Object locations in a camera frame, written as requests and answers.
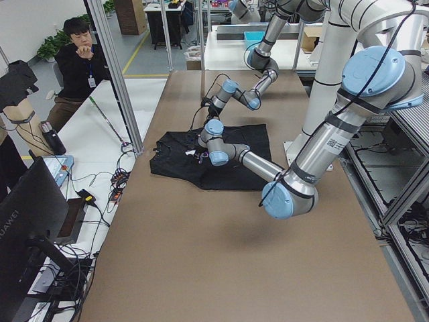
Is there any black graphic t-shirt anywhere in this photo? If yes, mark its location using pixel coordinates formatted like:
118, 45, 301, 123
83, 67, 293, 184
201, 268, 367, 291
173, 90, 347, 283
149, 124, 271, 191

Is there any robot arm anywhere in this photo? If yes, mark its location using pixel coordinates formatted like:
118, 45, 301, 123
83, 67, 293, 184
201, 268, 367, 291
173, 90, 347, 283
198, 46, 423, 219
201, 1, 326, 121

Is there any teach pendant blue grey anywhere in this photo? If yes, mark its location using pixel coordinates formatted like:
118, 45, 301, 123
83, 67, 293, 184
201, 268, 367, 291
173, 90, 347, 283
42, 155, 74, 187

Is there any seated person in black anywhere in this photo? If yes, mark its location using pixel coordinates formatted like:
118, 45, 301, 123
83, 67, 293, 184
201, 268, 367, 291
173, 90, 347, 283
47, 17, 109, 131

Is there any black thermos bottle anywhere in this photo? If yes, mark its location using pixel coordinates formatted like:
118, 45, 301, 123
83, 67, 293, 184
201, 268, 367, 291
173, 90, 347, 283
40, 121, 66, 155

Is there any black computer monitor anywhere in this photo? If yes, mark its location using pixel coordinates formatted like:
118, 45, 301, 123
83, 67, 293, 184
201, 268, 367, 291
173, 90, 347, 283
1, 158, 73, 321

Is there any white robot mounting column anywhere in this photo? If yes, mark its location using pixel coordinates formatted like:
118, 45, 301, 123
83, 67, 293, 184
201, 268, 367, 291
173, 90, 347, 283
294, 1, 428, 156

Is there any aluminium frame cage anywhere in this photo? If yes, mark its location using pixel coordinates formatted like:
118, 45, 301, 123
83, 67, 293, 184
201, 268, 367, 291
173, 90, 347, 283
84, 1, 144, 156

